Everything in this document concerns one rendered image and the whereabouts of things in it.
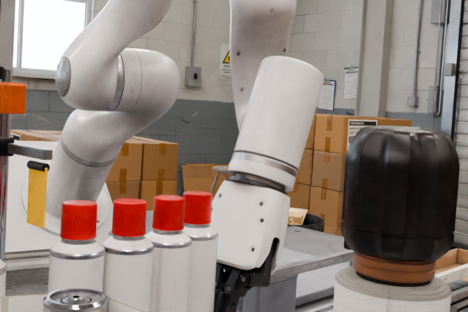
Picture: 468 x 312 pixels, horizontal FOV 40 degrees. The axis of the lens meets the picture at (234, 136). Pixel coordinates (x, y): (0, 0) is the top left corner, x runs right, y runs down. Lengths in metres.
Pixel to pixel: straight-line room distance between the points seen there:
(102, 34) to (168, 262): 0.55
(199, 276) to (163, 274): 0.06
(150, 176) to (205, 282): 3.52
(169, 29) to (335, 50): 1.75
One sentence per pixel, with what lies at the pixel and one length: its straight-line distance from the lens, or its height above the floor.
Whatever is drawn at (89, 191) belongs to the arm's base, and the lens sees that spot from 1.34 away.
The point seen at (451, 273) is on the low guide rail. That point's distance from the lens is 1.21.
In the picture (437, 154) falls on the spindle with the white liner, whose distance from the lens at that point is 0.46.
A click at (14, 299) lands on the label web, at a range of 0.42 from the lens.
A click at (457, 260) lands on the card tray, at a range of 1.66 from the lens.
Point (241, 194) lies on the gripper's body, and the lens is 0.77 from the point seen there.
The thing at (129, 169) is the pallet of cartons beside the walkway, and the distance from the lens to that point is 4.15.
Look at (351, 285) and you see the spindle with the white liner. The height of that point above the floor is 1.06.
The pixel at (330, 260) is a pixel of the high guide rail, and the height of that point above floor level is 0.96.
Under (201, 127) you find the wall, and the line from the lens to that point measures 7.05.
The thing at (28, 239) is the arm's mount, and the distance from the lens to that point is 1.37.
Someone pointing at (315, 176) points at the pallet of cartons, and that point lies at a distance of 4.45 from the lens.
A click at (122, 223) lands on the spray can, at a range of 0.64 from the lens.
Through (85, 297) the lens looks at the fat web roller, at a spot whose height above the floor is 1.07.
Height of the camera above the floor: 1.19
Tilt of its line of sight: 3 degrees down
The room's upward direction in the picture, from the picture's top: 3 degrees clockwise
